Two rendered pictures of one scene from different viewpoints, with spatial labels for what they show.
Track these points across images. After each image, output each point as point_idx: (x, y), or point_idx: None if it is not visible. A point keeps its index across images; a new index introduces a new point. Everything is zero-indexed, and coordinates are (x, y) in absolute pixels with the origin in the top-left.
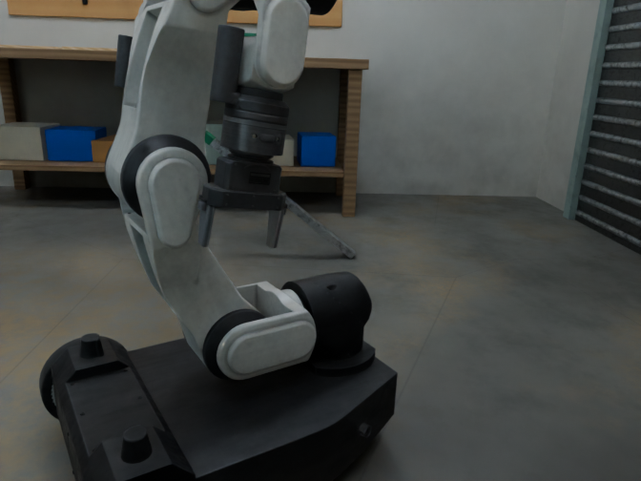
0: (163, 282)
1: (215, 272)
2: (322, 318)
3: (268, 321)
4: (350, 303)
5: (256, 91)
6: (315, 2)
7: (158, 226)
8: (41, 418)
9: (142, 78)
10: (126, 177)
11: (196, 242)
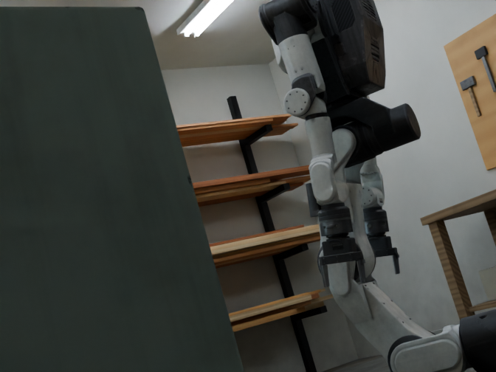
0: (352, 319)
1: (382, 311)
2: (469, 339)
3: (418, 339)
4: (495, 326)
5: (322, 207)
6: (399, 137)
7: (332, 286)
8: None
9: None
10: (318, 263)
11: (356, 291)
